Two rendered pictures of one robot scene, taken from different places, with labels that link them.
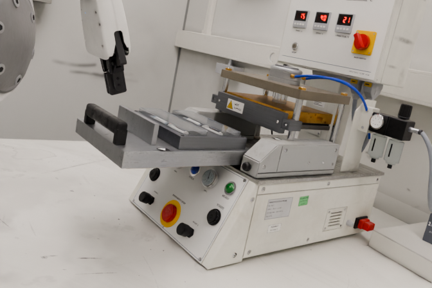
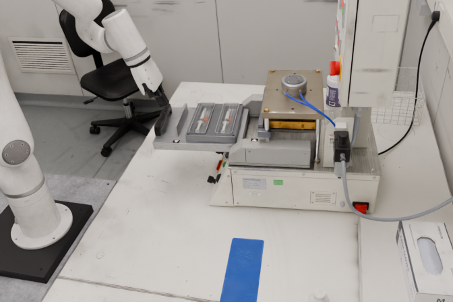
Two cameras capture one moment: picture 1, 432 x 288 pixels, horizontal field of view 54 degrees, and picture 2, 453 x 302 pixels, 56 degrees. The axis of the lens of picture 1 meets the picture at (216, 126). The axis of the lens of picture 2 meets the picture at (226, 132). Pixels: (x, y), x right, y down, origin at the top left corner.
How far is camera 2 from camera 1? 1.12 m
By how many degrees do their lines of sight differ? 53
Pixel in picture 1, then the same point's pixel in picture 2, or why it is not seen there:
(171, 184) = not seen: hidden behind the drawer
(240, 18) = not seen: outside the picture
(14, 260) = (137, 174)
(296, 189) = (267, 174)
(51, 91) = (290, 19)
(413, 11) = (377, 44)
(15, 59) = (16, 158)
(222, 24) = not seen: outside the picture
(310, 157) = (278, 156)
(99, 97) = (331, 20)
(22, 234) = (152, 160)
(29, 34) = (20, 149)
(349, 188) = (333, 180)
